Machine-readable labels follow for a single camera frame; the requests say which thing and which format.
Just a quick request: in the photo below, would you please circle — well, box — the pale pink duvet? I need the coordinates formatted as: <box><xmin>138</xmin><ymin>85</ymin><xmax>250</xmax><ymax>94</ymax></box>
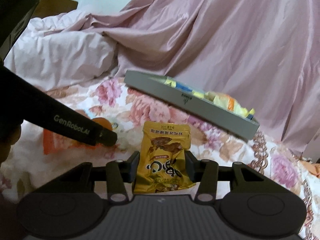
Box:
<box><xmin>4</xmin><ymin>10</ymin><xmax>116</xmax><ymax>91</ymax></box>

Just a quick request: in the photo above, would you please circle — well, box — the yellow orange bread packet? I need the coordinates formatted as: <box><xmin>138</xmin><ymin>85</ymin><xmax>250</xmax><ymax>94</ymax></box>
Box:
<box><xmin>204</xmin><ymin>92</ymin><xmax>255</xmax><ymax>118</ymax></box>

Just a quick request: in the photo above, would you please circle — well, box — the red spicy snack packet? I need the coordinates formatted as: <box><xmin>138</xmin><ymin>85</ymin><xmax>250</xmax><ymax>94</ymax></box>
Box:
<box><xmin>43</xmin><ymin>129</ymin><xmax>117</xmax><ymax>155</ymax></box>

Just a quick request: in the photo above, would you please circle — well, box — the floral pink quilt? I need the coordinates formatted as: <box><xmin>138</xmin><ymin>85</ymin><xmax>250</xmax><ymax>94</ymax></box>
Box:
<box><xmin>1</xmin><ymin>77</ymin><xmax>319</xmax><ymax>239</ymax></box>

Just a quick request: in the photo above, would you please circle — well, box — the grey shallow cardboard box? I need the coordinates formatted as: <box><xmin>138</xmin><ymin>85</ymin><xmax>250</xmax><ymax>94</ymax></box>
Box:
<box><xmin>124</xmin><ymin>70</ymin><xmax>260</xmax><ymax>140</ymax></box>

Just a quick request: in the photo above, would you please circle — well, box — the shiny pink satin sheet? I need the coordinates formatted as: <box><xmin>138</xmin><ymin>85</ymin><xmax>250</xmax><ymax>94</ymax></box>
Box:
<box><xmin>44</xmin><ymin>0</ymin><xmax>320</xmax><ymax>156</ymax></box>

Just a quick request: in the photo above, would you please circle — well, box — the colourful drawing paper lining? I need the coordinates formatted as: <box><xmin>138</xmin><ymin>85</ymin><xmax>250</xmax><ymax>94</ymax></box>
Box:
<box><xmin>164</xmin><ymin>77</ymin><xmax>254</xmax><ymax>120</ymax></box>

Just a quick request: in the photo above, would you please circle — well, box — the person left hand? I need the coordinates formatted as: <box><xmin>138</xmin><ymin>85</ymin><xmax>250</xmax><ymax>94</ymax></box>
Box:
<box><xmin>0</xmin><ymin>119</ymin><xmax>23</xmax><ymax>164</ymax></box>

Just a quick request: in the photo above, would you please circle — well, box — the brown wooden headboard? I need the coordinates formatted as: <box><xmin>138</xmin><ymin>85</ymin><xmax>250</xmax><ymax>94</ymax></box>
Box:
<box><xmin>32</xmin><ymin>0</ymin><xmax>78</xmax><ymax>18</ymax></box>

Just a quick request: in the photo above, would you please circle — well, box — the small orange round snack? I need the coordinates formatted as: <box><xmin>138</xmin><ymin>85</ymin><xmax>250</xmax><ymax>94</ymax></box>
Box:
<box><xmin>92</xmin><ymin>117</ymin><xmax>113</xmax><ymax>131</ymax></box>

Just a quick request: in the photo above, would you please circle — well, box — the orange cloth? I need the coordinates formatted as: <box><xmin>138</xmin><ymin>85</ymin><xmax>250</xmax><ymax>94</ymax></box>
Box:
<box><xmin>300</xmin><ymin>160</ymin><xmax>320</xmax><ymax>178</ymax></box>

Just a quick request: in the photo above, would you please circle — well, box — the yellow nut snack pouch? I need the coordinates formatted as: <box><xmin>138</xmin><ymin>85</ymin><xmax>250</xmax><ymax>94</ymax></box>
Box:
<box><xmin>133</xmin><ymin>121</ymin><xmax>195</xmax><ymax>194</ymax></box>

